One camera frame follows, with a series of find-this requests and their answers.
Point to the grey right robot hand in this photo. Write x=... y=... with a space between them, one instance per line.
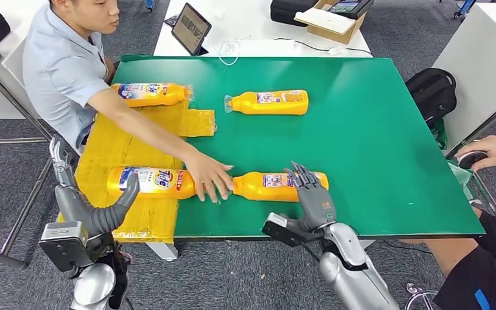
x=316 y=209

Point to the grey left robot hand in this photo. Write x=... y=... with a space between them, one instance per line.
x=81 y=214

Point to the person's right hand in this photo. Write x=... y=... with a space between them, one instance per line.
x=209 y=175
x=494 y=152

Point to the round black white device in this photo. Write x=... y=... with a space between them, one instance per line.
x=470 y=160

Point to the orange detergent bottle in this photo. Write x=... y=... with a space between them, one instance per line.
x=162 y=188
x=248 y=105
x=145 y=98
x=252 y=188

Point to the person's right forearm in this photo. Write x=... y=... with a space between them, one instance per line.
x=158 y=139

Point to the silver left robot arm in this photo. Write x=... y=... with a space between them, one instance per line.
x=92 y=284

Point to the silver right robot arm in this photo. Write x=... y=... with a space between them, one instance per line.
x=350 y=274

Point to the green bag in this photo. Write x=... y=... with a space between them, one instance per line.
x=440 y=134

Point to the white table leg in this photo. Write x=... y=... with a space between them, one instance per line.
x=164 y=252
x=367 y=244

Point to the yellow taped cardboard sheet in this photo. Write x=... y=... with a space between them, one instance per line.
x=102 y=154

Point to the black backpack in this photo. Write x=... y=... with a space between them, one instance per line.
x=432 y=92

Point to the person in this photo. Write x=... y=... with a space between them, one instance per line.
x=479 y=274
x=59 y=72

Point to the black tablet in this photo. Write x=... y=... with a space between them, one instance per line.
x=190 y=29

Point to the dark phone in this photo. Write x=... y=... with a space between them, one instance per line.
x=172 y=20

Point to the white plug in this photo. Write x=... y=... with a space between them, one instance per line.
x=338 y=49

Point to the cardboard box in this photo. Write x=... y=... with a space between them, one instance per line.
x=333 y=35

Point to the blue cart leg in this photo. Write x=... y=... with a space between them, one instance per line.
x=150 y=4

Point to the black case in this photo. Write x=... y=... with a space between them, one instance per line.
x=288 y=12

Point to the white flat sheet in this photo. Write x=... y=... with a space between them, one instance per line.
x=325 y=20

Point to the black terminal with screen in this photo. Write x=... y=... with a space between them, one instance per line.
x=353 y=8

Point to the metal desk frame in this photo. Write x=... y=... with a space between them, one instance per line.
x=482 y=126

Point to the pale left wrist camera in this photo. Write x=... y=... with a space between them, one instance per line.
x=64 y=246

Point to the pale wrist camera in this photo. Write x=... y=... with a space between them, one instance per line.
x=64 y=246
x=280 y=233

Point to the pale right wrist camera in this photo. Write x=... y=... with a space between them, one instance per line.
x=280 y=233

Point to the blue cart frame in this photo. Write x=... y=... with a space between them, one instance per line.
x=465 y=6

